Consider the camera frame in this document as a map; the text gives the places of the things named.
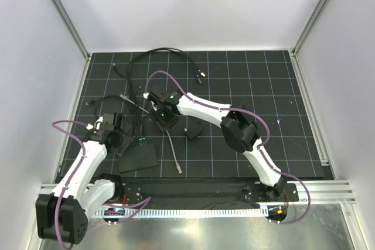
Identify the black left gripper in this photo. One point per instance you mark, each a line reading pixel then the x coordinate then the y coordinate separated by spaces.
pixel 127 140

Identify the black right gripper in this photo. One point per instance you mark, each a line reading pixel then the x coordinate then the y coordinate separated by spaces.
pixel 163 124

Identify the black cable green plug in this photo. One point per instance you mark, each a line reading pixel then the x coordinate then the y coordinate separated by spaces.
pixel 177 52
pixel 164 111

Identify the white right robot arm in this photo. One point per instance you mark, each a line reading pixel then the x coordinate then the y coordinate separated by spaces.
pixel 238 126

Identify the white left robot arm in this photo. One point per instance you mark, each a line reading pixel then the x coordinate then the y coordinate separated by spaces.
pixel 63 214

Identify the black power adapter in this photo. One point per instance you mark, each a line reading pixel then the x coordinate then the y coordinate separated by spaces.
pixel 193 131

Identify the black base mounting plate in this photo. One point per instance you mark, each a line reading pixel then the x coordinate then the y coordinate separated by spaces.
pixel 179 192

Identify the black grid mat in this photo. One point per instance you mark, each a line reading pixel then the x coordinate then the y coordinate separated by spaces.
pixel 264 82

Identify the black network switch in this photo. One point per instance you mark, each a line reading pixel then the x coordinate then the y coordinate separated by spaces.
pixel 138 158

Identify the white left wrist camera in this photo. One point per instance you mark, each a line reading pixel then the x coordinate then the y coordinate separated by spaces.
pixel 95 125

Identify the white slotted cable duct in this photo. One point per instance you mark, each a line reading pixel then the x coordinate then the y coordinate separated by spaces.
pixel 118 213

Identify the aluminium frame rail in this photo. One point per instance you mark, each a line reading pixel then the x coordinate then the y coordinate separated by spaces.
pixel 321 191

